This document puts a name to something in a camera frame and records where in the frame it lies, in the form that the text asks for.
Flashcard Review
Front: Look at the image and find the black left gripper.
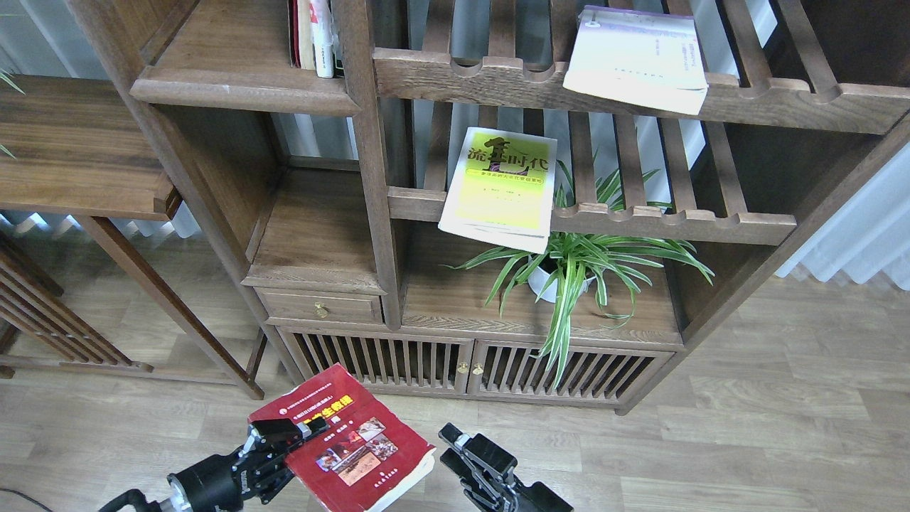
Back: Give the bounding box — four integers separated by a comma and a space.
166, 416, 328, 511

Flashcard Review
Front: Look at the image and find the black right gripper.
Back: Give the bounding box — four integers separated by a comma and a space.
439, 422, 573, 511

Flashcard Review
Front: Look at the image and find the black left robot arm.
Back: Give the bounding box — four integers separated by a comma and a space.
101, 417, 328, 511

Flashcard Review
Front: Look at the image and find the brass drawer knob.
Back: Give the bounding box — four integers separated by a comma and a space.
314, 302, 331, 319

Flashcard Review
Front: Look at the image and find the white plant pot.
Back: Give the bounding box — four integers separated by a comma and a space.
528, 258, 565, 304

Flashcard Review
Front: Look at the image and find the spider plant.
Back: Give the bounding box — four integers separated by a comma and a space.
444, 153, 716, 388

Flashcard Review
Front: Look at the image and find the dark wooden bookshelf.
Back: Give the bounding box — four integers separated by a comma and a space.
67, 1, 908, 414

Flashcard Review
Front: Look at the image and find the yellow green book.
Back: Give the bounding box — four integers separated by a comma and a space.
438, 127, 558, 254

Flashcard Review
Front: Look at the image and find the wooden side table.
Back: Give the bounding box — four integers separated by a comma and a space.
1, 75, 264, 400

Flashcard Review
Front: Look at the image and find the upright white book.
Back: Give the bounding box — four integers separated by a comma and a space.
309, 0, 334, 78

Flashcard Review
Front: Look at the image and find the white purple book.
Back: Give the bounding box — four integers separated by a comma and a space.
563, 4, 708, 114

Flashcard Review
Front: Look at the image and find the white curtain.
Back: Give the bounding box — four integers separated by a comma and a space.
776, 145, 909, 291

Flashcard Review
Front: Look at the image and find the black floor cable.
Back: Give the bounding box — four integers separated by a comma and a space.
0, 488, 50, 512

